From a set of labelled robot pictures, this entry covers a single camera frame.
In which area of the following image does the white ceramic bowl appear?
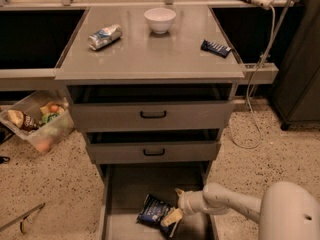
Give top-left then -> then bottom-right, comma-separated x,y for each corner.
144,8 -> 176,34

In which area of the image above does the grey bottom drawer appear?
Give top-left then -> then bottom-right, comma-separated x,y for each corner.
97,162 -> 217,240

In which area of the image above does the crushed silver soda can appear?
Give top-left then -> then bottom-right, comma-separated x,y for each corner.
88,24 -> 123,51

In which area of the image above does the metal rod on floor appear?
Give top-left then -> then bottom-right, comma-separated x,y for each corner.
0,203 -> 45,234

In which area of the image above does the grey drawer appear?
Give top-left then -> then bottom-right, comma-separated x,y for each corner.
67,83 -> 233,132
97,162 -> 217,240
86,129 -> 221,164

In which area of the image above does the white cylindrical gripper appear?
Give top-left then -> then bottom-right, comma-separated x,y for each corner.
161,188 -> 207,227

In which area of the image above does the grey drawer cabinet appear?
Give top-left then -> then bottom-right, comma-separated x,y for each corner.
54,5 -> 247,240

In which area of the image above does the clear plastic storage bin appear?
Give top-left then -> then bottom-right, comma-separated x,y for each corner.
0,90 -> 74,153

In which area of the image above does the green packet in bin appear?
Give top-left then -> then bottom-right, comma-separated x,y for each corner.
42,113 -> 59,124

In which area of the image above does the grey top drawer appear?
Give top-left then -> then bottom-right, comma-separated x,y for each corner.
67,83 -> 233,132

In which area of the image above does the blue chip bag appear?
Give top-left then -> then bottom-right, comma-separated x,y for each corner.
136,194 -> 178,238

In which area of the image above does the brown snack bag in bin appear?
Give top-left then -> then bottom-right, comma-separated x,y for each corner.
7,110 -> 40,132

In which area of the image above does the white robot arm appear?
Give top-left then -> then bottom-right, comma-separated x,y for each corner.
161,181 -> 320,240

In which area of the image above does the dark grey cabinet at right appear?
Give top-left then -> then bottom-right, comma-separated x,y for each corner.
272,0 -> 320,130

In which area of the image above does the dark blue snack bar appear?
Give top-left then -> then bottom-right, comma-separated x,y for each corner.
200,40 -> 232,58

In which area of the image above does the grey middle drawer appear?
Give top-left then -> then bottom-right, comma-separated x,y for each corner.
86,129 -> 221,164

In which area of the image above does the white power cable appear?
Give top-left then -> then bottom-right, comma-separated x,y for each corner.
228,4 -> 278,150

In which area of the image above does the red fruit in bin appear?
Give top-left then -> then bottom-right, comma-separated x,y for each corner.
50,104 -> 59,113

